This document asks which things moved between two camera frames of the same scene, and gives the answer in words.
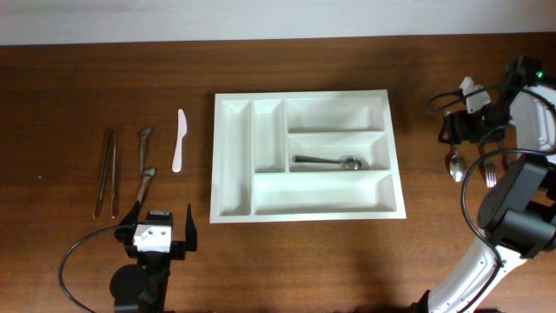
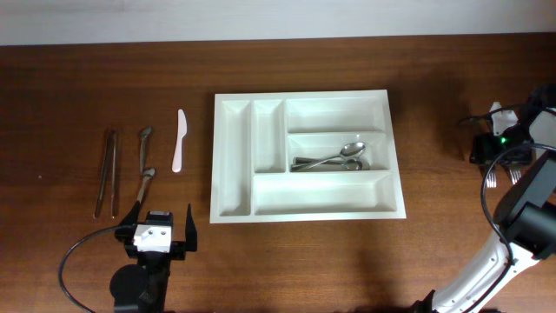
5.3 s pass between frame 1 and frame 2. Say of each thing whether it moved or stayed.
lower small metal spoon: stayed
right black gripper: moved
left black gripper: stayed
